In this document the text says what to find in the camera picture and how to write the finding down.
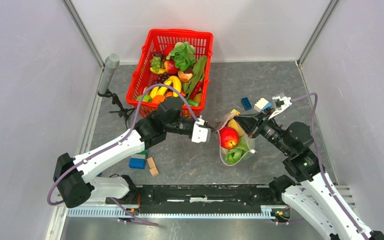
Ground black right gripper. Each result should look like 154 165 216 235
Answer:
233 106 292 155

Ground red tomato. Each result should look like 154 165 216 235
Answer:
219 126 240 150

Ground clear zip top bag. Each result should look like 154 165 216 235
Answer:
215 109 256 167

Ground green romaine lettuce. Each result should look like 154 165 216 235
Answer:
224 136 256 166

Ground orange fruit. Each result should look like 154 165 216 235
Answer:
151 95 166 104

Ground yellow lemon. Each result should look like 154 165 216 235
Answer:
227 118 244 137

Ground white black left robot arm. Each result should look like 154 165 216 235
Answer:
47 97 212 209

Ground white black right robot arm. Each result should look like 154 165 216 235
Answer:
234 110 384 240

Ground dark blue toy block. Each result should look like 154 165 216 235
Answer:
240 97 253 111

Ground white blue toy block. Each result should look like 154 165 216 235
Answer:
253 97 272 113

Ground yellow orange toy block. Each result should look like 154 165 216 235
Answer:
230 109 240 115

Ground yellow banana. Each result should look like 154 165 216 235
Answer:
164 75 182 93

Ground green apple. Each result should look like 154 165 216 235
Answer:
136 94 152 103

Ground small wooden block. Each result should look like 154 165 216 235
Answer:
147 157 156 169
149 167 160 177

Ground green leafy vegetable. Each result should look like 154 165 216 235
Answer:
165 41 196 71

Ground blue green stacked blocks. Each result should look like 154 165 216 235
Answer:
128 150 149 170

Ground green grapes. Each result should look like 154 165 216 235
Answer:
150 56 163 72

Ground red plastic basket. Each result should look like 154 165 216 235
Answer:
125 28 214 115

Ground grey microphone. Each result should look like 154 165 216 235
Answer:
97 53 120 96

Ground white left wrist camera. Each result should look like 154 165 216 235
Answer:
191 118 211 143

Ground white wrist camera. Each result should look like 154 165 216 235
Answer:
191 118 211 143
268 93 292 120

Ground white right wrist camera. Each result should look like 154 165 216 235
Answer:
268 93 292 120

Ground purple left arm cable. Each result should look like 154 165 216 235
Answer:
46 83 203 228

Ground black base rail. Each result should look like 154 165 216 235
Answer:
116 184 286 214

